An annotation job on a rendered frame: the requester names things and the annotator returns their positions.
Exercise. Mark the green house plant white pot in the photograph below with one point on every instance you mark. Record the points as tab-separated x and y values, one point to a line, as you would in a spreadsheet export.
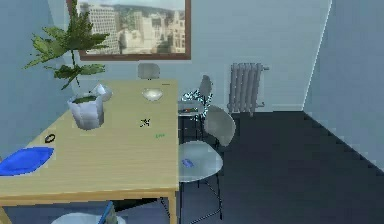
87	111

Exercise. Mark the small blue object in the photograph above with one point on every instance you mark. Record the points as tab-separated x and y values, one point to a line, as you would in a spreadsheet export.
187	162

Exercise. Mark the white bowl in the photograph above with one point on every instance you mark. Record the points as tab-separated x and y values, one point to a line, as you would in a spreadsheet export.
152	94

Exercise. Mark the brown framed window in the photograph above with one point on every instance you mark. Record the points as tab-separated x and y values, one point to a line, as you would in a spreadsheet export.
133	30

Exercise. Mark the grey wall radiator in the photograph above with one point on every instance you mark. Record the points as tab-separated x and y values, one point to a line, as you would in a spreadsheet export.
245	87

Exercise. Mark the blue plate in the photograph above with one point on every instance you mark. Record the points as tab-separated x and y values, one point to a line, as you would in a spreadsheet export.
25	161

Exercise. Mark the small black object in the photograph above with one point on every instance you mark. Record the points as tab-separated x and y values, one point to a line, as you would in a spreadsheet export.
145	122

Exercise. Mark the wooden dining table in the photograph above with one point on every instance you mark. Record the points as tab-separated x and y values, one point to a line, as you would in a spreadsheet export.
126	160

